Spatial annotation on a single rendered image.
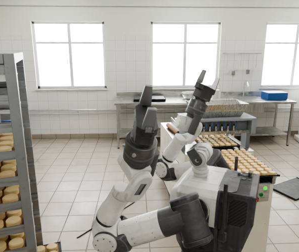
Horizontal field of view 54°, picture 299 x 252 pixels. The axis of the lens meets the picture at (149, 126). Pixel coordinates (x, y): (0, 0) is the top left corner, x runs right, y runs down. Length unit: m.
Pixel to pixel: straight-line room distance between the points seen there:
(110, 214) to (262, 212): 1.77
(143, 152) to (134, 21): 5.31
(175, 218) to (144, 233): 0.11
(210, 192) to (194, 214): 0.14
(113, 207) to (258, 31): 5.83
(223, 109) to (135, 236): 2.11
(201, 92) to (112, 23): 4.77
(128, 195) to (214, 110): 2.12
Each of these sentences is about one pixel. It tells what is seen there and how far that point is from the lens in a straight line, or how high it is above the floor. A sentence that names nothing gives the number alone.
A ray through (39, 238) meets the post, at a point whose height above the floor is 0.90.
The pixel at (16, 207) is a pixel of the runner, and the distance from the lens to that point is 1.11.
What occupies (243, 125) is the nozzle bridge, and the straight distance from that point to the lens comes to 3.08.
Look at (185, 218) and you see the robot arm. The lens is 0.92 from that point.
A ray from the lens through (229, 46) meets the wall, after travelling 6.28.
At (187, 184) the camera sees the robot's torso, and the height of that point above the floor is 1.37.
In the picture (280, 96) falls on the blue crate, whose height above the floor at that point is 0.94.
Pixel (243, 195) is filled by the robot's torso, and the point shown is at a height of 1.36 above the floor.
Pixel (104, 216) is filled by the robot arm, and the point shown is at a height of 1.33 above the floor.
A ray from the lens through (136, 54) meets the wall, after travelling 5.98.
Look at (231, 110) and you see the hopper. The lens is 2.95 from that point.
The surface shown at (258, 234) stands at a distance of 2.65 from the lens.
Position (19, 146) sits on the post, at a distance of 1.00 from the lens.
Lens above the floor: 1.83
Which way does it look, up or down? 15 degrees down
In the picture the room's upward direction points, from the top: straight up
